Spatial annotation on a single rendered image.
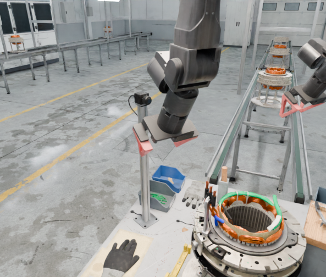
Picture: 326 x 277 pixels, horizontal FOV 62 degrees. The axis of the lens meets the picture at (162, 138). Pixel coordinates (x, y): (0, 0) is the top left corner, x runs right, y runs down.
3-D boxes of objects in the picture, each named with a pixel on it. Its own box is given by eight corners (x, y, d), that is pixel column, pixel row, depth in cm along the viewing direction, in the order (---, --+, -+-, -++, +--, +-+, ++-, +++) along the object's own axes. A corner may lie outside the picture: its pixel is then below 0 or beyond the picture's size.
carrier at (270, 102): (256, 95, 310) (260, 68, 297) (293, 100, 291) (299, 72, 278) (246, 104, 281) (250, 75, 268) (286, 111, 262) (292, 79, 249)
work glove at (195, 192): (192, 180, 158) (192, 177, 157) (211, 184, 154) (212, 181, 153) (178, 205, 138) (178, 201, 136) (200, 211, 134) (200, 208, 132)
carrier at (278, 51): (259, 65, 472) (262, 47, 459) (276, 64, 486) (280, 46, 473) (276, 70, 440) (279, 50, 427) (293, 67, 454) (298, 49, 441)
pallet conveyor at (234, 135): (267, 63, 932) (271, 38, 898) (286, 64, 911) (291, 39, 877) (192, 266, 196) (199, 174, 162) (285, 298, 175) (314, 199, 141)
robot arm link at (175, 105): (181, 97, 48) (206, 92, 50) (163, 71, 51) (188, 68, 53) (170, 122, 53) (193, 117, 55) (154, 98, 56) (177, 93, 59)
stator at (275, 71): (264, 84, 293) (267, 65, 284) (286, 87, 282) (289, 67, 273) (259, 88, 276) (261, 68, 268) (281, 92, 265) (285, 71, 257)
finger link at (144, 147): (126, 145, 65) (133, 120, 58) (153, 139, 68) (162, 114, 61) (138, 169, 62) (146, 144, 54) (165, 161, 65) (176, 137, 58)
